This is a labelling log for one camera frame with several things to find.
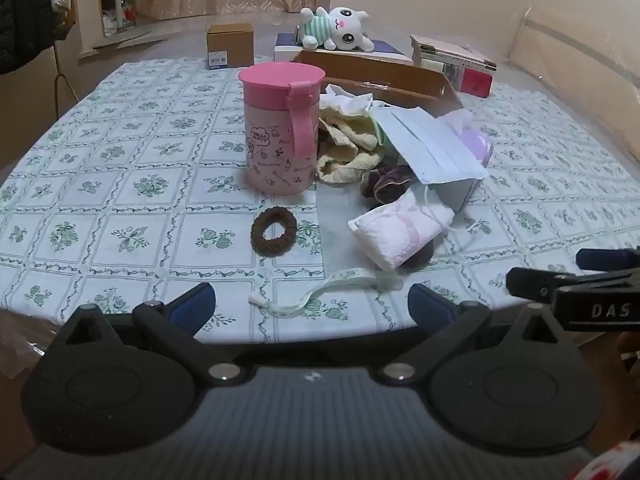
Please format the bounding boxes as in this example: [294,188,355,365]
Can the yellow towel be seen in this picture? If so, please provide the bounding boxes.
[316,114,387,184]

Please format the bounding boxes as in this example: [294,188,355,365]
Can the white spine book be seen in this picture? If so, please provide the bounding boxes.
[414,47,498,73]

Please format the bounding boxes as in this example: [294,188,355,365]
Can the brown knit hair tie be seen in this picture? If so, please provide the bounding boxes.
[251,206,298,256]

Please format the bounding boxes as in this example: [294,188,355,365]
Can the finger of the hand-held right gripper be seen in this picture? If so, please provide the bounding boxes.
[506,266,587,305]
[576,247,640,275]

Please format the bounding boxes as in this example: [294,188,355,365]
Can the white cloth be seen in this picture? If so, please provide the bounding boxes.
[319,84,376,122]

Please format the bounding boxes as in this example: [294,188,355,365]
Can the dark velvet scrunchie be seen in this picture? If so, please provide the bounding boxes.
[361,165,417,212]

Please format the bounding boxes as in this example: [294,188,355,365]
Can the thick book with red band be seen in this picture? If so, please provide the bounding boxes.
[419,57,494,97]

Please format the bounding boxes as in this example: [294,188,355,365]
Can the white floor fan stand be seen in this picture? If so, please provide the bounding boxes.
[102,0,151,46]

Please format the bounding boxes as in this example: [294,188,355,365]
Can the beige headboard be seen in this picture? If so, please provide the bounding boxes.
[504,4,640,111]

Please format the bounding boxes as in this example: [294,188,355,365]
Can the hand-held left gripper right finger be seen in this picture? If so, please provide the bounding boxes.
[372,282,576,386]

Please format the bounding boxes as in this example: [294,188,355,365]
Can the white plush toy striped shirt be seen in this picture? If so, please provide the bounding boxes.
[298,6,375,52]

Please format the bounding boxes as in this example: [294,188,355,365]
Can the white pink printed pouch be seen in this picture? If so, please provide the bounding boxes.
[347,192,456,272]

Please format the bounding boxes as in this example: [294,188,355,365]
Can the purple tissue pack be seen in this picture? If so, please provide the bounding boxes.
[435,109,496,212]

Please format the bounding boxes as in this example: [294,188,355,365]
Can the black jacket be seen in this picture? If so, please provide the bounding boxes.
[0,0,57,77]

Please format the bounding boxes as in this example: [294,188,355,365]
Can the small closed cardboard box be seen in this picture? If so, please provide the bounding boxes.
[206,23,254,70]

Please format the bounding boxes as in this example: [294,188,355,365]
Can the white box with blue top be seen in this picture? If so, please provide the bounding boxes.
[274,32,415,67]

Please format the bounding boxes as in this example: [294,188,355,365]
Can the pink lidded cup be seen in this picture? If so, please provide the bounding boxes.
[238,62,326,196]

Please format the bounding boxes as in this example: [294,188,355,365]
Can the clear plastic bag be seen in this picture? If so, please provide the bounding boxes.
[315,180,366,281]

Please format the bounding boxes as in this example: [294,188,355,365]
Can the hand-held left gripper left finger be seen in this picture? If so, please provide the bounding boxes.
[47,282,251,386]

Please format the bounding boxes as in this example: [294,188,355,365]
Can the pale green tape strip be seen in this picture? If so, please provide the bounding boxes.
[248,267,372,319]

